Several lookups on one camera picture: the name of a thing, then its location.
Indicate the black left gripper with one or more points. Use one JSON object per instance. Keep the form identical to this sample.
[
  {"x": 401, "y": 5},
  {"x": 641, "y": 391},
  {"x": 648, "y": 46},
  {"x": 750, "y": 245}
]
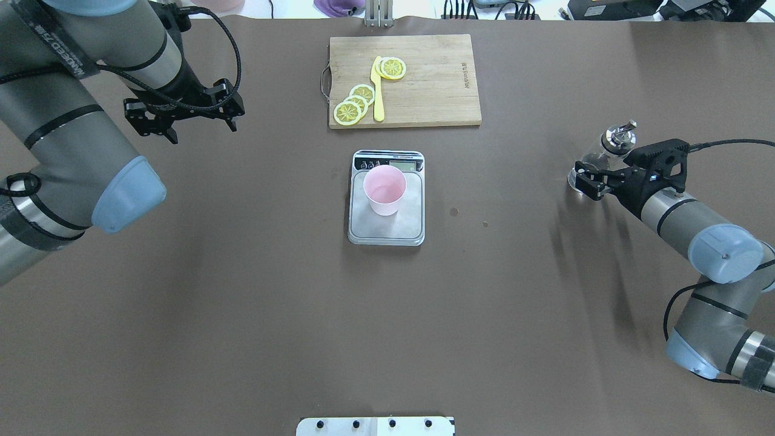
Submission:
[{"x": 179, "y": 89}]

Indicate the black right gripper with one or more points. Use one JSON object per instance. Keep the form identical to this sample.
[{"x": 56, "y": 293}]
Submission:
[{"x": 629, "y": 193}]

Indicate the glass sauce bottle metal cap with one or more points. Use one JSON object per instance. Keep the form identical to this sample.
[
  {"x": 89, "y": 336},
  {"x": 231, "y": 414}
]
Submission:
[{"x": 613, "y": 146}]

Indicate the pink plastic cup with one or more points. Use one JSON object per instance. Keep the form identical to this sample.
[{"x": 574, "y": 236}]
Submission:
[{"x": 384, "y": 186}]

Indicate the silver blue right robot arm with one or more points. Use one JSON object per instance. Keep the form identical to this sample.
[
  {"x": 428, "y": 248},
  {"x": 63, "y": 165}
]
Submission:
[{"x": 711, "y": 338}]

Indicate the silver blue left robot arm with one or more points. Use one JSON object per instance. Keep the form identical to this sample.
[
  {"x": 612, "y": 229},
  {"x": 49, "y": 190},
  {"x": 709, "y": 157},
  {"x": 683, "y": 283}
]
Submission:
[{"x": 87, "y": 173}]

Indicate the silver digital kitchen scale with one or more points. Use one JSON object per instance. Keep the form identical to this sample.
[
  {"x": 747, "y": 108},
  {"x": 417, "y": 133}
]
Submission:
[{"x": 405, "y": 227}]

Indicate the lemon slice far end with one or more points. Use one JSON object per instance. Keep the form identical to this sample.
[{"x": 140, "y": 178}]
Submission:
[{"x": 347, "y": 113}]

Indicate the lemon slice middle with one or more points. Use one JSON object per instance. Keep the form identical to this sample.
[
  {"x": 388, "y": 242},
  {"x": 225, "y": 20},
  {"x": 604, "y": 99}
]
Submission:
[{"x": 361, "y": 102}]

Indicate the purple cloth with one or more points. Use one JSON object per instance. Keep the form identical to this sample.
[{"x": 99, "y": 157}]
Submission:
[{"x": 339, "y": 8}]

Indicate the bamboo cutting board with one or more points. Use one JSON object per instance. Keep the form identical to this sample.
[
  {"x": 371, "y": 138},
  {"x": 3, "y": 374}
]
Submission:
[{"x": 439, "y": 88}]

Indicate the lemon slice near knife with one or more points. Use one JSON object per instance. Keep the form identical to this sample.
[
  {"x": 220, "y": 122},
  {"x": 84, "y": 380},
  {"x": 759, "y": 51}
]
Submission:
[{"x": 365, "y": 91}]

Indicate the yellow plastic knife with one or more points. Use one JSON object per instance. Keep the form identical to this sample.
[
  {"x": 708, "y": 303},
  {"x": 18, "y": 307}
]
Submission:
[{"x": 375, "y": 77}]

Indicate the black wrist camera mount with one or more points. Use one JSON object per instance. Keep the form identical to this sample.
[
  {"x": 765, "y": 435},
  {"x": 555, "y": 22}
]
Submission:
[{"x": 226, "y": 102}]

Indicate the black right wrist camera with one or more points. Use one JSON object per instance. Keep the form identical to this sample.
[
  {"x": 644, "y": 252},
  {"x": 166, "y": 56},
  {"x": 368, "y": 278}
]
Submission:
[{"x": 667, "y": 159}]

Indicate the lemon slice near handle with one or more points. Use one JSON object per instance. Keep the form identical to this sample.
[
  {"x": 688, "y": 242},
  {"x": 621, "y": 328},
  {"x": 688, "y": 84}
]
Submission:
[{"x": 391, "y": 68}]

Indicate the aluminium frame post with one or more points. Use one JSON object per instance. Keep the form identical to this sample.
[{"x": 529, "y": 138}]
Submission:
[{"x": 379, "y": 13}]

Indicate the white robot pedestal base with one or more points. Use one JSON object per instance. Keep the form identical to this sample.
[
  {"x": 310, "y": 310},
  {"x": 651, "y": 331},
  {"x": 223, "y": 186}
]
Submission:
[{"x": 387, "y": 425}]

